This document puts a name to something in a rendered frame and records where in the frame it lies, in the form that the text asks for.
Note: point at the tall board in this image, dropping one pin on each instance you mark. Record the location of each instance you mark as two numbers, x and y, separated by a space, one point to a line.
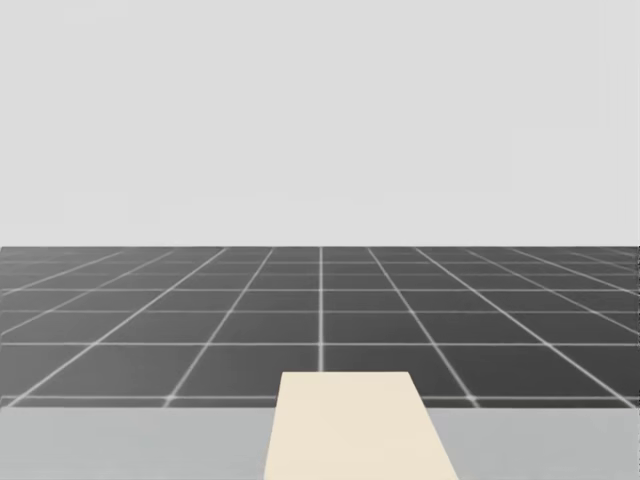
350 430

